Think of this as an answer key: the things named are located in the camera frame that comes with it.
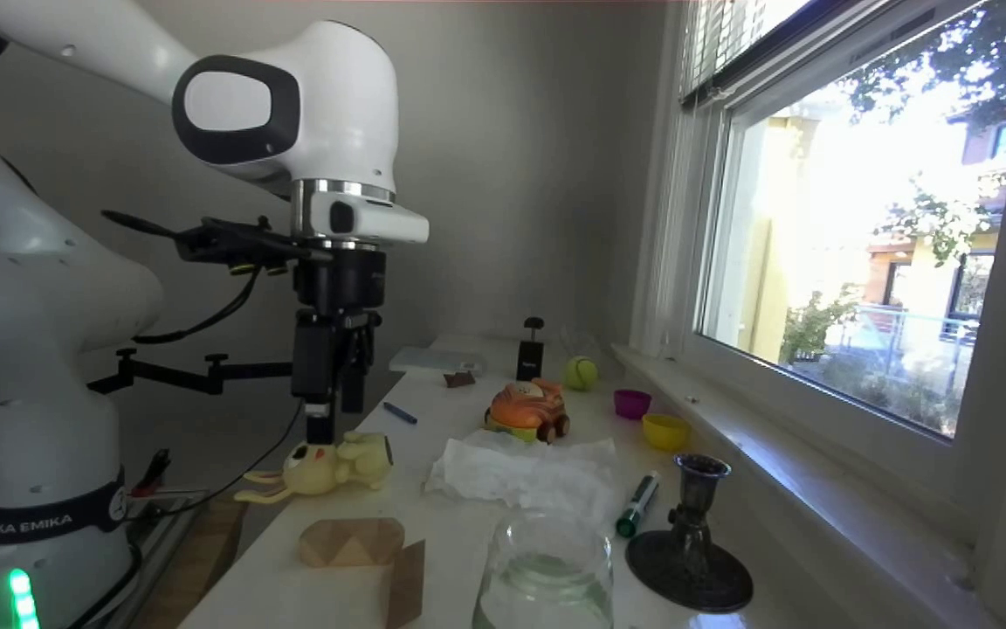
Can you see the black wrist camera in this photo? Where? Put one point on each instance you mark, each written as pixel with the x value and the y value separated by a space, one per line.
pixel 228 243

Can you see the clear glass jar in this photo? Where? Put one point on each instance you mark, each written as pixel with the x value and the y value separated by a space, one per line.
pixel 543 579

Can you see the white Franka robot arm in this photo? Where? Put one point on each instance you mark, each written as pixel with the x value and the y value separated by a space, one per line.
pixel 49 292

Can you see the blue marker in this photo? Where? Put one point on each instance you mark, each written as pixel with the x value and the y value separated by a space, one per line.
pixel 399 413

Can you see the small brown wooden block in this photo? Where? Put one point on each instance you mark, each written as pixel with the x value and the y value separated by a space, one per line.
pixel 458 377

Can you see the yellow plastic bowl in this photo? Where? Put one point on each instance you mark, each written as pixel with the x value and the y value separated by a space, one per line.
pixel 667 430

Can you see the green marker pen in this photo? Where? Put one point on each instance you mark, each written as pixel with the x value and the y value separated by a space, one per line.
pixel 636 505

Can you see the black table clamp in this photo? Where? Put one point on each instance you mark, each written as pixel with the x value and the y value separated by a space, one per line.
pixel 533 349

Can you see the yellow plush bunny toy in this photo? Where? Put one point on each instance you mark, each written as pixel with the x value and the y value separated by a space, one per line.
pixel 330 464

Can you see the brown cardboard piece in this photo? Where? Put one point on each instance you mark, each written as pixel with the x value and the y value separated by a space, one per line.
pixel 358 554

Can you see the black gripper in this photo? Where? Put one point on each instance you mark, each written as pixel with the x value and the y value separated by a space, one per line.
pixel 332 302

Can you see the orange toy car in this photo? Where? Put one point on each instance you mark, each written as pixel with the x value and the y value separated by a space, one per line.
pixel 525 409

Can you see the black articulated camera mount arm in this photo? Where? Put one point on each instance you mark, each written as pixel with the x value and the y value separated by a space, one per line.
pixel 193 372

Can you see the wooden board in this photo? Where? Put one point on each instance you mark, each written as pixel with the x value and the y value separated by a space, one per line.
pixel 193 561

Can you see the purple plastic bowl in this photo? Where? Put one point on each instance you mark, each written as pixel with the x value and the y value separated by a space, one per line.
pixel 635 402

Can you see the yellow-green tennis ball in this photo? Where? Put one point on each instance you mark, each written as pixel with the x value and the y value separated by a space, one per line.
pixel 583 376

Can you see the white window blinds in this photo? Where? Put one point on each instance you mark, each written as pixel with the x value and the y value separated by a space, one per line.
pixel 750 41

